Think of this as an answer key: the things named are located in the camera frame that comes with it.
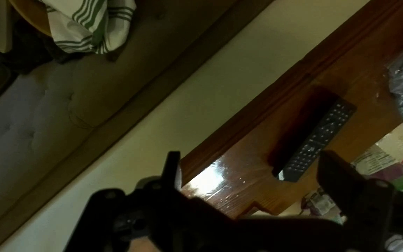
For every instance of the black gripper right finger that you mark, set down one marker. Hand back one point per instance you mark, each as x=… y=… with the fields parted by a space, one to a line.
x=351 y=190

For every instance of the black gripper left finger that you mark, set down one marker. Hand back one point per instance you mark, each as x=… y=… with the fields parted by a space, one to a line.
x=172 y=168

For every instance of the black remote control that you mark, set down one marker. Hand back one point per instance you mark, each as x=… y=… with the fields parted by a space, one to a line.
x=316 y=140

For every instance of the grey tufted sofa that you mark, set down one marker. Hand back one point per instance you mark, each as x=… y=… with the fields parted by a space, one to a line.
x=48 y=116

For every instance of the wooden bar counter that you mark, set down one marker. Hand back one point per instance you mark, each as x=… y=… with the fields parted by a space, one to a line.
x=351 y=70

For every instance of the white green striped towel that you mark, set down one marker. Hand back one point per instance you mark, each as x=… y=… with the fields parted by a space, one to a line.
x=85 y=22

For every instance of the wooden bowl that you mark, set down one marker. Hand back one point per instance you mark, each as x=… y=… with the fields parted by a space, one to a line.
x=29 y=14

